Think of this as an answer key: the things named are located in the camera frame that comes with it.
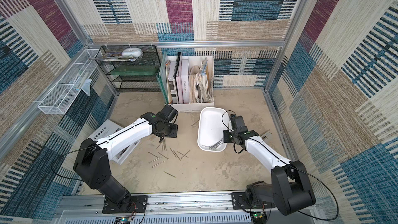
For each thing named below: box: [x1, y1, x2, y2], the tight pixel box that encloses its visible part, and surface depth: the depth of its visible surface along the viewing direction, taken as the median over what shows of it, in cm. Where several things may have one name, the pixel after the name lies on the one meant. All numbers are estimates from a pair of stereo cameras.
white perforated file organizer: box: [165, 55, 215, 113], surface depth 103 cm
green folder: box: [156, 51, 169, 105], surface depth 91 cm
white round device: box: [121, 47, 143, 59], surface depth 91 cm
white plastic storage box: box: [197, 106, 230, 152], surface depth 93 cm
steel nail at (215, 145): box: [202, 137, 224, 150], surface depth 93 cm
